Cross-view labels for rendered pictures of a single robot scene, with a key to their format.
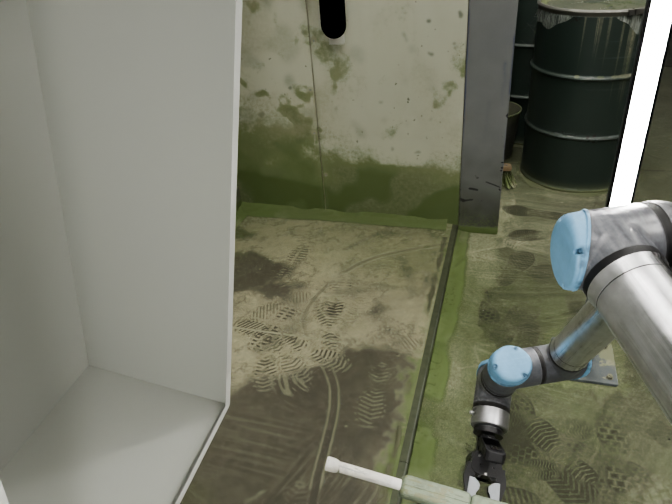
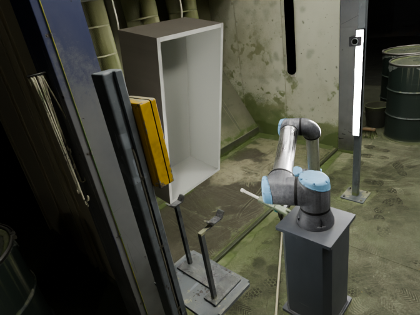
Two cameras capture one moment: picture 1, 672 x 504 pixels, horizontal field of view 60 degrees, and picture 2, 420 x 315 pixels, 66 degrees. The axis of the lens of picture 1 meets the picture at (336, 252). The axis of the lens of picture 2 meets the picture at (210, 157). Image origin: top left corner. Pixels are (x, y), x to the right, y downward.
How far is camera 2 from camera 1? 159 cm
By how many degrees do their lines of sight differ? 26
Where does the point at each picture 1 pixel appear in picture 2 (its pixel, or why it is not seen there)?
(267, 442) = (236, 195)
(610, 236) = (285, 122)
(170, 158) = (209, 102)
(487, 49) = (346, 80)
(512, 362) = (295, 170)
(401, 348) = not seen: hidden behind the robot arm
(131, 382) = (198, 160)
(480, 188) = (346, 134)
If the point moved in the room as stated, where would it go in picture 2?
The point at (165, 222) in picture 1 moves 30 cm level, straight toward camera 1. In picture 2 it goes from (207, 117) to (203, 131)
